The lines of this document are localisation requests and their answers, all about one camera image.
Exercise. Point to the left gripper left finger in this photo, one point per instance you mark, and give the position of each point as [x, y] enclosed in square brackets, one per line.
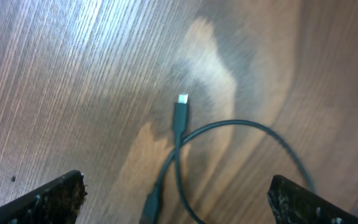
[58, 201]

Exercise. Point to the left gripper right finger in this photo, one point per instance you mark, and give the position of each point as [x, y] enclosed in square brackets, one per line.
[293, 204]

